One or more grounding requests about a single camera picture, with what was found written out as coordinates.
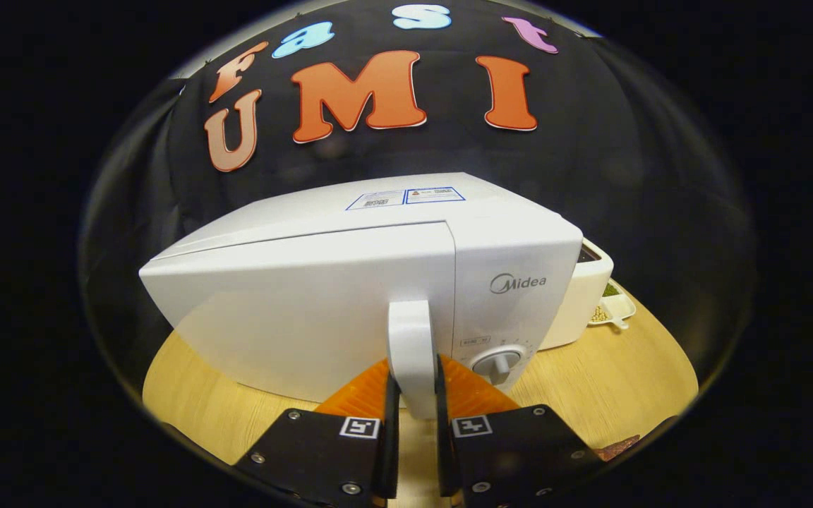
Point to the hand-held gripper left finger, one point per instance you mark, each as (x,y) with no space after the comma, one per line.
(390,437)

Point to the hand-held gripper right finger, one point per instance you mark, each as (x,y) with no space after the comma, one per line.
(447,451)

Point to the white microwave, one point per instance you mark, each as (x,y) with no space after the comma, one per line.
(308,303)

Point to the cream toaster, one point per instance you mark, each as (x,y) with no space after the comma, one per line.
(579,303)

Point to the white dish with beans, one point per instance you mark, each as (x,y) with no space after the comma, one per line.
(622,308)

